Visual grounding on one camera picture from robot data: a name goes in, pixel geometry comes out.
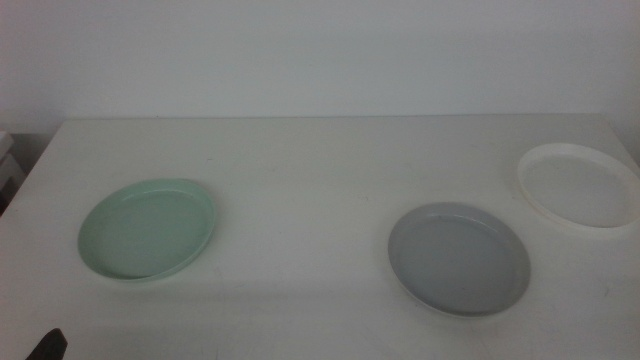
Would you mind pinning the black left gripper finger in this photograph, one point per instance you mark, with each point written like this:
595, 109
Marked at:
50, 347

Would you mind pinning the pale green shallow bowl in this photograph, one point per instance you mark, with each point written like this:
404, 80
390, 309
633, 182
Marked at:
145, 232

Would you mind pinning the grey shallow bowl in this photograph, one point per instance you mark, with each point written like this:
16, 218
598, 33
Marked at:
457, 260

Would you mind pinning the white shallow bowl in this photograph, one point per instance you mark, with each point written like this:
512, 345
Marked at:
580, 190

